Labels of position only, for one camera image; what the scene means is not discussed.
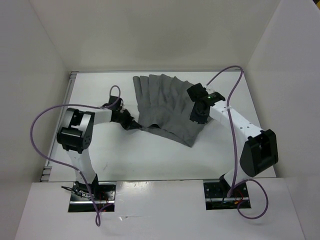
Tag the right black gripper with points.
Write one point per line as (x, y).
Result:
(194, 117)

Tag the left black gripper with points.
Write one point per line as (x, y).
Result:
(130, 123)

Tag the grey pleated skirt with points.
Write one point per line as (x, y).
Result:
(165, 107)

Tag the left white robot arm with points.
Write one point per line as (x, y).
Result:
(75, 136)

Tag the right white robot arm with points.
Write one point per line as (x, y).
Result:
(256, 149)

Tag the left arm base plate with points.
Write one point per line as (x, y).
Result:
(80, 201)

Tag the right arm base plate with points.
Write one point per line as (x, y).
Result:
(216, 198)

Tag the aluminium table edge rail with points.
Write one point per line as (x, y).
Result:
(46, 172)

